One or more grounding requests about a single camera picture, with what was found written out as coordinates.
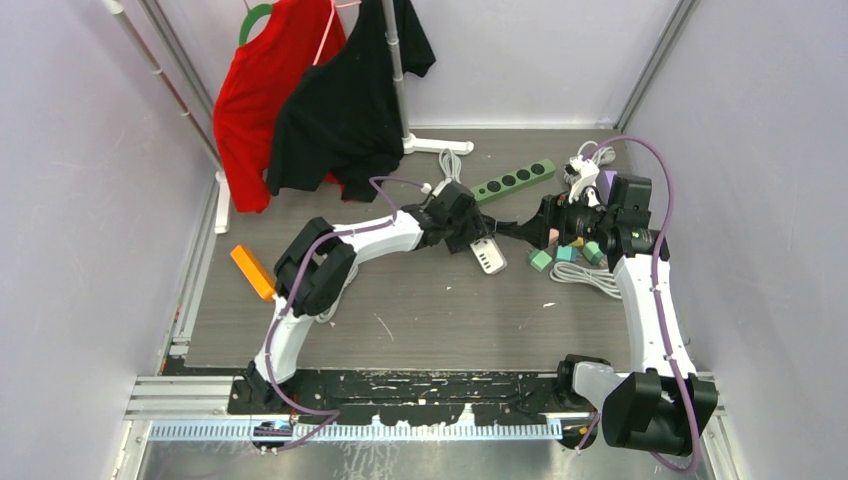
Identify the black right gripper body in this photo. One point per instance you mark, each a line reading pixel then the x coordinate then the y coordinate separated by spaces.
pixel 577 218

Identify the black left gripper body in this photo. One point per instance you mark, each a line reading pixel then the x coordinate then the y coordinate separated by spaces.
pixel 461 232

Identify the light green plug adapter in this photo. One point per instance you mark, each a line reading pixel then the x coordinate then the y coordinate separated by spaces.
pixel 539 260

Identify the teal plug adapter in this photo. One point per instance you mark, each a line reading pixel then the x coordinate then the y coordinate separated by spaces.
pixel 567 254

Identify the purple power strip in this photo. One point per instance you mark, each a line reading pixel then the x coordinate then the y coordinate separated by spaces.
pixel 604 182

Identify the dark green power strip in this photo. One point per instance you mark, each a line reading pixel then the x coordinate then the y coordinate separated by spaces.
pixel 513 182

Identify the orange power strip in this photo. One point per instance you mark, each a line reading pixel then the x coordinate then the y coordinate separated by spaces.
pixel 256 275

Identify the white power strip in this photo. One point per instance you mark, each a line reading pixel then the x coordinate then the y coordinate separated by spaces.
pixel 489 256

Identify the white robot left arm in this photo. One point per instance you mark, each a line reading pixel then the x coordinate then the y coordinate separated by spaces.
pixel 314 270

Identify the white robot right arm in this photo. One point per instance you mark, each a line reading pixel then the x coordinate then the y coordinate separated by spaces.
pixel 661 407

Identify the black t-shirt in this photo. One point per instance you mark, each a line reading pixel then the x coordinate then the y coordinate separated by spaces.
pixel 342 120

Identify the red t-shirt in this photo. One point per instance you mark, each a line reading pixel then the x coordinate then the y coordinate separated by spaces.
pixel 262 75

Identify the pink clothes hanger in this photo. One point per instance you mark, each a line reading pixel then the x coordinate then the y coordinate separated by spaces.
pixel 334 8

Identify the green clothes hanger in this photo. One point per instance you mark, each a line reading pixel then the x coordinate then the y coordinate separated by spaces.
pixel 253 16

